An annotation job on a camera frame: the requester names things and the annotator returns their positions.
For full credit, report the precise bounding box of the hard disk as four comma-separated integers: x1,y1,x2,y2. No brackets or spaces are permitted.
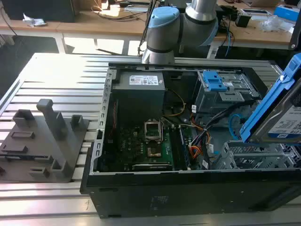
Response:
239,53,301,144

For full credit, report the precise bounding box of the silver disk bay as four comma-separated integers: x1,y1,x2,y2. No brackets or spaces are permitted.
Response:
217,140,301,170

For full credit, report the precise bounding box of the CPU socket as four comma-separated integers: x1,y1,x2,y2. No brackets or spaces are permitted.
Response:
143,120,164,143

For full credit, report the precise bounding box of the grey power supply unit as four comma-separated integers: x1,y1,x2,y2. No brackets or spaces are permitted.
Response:
111,72,166,118

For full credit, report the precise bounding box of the green motherboard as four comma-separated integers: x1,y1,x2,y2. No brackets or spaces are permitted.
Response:
110,117,198,171

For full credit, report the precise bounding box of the RAM stick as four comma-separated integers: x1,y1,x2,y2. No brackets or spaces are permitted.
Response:
179,127,190,167

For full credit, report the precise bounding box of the blue drive bay latch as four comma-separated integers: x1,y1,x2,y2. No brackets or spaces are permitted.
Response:
202,70,228,92

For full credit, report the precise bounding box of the silver upper drive cage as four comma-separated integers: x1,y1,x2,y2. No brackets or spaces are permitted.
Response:
194,70,263,113

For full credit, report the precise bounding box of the black open PC case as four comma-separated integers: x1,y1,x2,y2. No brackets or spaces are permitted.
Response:
80,62,301,219

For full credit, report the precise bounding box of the grey parts rack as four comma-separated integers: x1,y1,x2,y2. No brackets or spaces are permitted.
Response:
0,98,90,184

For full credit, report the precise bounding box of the wooden desk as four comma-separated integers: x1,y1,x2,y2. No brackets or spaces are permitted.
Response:
0,0,295,57

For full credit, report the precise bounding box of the black stepper motor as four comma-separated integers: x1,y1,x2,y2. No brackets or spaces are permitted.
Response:
235,13,252,28

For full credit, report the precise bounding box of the crumpled white paper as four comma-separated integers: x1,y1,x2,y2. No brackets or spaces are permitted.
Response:
22,13,48,27

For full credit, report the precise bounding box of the black monitor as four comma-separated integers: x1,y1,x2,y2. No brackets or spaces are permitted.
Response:
2,0,77,23

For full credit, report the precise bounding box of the clear plastic bag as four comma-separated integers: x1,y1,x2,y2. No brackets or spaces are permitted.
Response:
260,15,293,32

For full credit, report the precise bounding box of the blue and white box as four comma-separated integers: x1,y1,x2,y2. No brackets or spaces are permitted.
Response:
274,5,301,22

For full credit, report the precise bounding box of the yellow and black wire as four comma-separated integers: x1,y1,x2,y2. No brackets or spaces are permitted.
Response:
163,89,186,117

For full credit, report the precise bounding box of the orange and black wire bundle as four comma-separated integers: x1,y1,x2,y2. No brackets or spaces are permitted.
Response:
188,122,211,163

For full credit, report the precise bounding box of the black disk wire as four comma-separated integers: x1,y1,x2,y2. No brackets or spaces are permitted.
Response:
202,104,245,132

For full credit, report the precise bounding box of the light blue disk wire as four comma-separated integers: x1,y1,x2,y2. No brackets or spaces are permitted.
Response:
229,113,244,142

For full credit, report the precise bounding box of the blue hanging cable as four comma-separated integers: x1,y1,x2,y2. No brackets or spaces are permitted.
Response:
224,25,235,57

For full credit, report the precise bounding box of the black metal frame post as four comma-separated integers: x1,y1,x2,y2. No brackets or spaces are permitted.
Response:
289,8,301,50

